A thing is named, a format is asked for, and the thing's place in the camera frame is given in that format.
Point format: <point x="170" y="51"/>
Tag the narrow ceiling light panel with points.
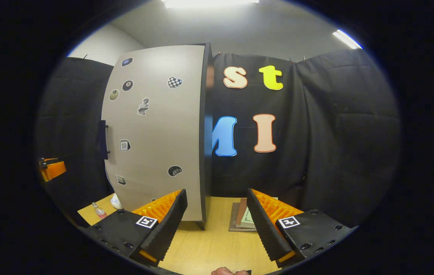
<point x="347" y="39"/>

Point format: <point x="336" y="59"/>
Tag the black backdrop cloth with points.
<point x="335" y="133"/>

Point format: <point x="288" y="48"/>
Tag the dark grey cabinet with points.
<point x="207" y="172"/>

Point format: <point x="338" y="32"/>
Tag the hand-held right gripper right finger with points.
<point x="264" y="229"/>

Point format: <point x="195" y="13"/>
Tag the large ceiling light panel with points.
<point x="209" y="3"/>

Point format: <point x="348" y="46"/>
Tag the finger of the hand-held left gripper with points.
<point x="53" y="170"/>

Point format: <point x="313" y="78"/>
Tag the white plush toy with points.
<point x="116" y="201"/>

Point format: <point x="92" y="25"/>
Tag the brown book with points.
<point x="241" y="214"/>

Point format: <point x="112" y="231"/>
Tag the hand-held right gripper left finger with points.
<point x="169" y="225"/>

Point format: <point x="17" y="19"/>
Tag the clear bottle with red label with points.
<point x="99" y="211"/>

